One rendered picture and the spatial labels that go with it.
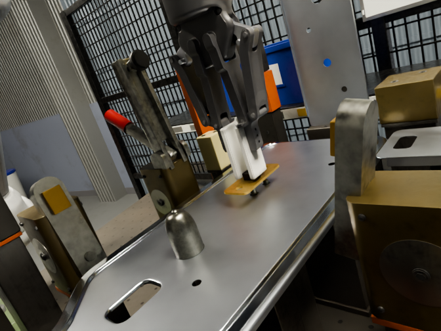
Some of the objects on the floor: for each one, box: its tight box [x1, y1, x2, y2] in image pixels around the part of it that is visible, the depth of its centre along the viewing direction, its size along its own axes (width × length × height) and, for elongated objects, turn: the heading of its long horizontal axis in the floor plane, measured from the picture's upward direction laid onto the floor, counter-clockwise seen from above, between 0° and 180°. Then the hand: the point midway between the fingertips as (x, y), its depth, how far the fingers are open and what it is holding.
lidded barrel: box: [6, 168, 28, 199], centre depth 469 cm, size 49×48×59 cm
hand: (243, 150), depth 44 cm, fingers closed, pressing on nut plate
